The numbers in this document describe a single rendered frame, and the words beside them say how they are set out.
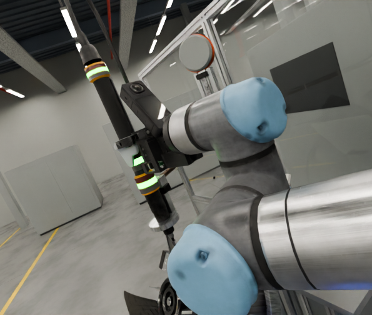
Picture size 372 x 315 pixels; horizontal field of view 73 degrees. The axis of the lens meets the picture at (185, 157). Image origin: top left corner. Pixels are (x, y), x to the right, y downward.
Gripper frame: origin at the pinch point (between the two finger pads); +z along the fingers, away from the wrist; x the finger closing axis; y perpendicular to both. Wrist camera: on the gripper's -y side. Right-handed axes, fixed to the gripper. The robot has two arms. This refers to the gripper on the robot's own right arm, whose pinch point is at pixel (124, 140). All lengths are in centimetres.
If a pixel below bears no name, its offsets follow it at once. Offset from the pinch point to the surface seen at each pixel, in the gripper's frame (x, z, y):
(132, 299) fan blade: -5, 34, 52
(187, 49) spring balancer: 61, 29, -25
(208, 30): 76, 26, -30
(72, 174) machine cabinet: 166, 688, 43
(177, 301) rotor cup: -3.2, 4.0, 42.1
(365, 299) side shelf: 49, -17, 81
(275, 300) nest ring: 18, -8, 56
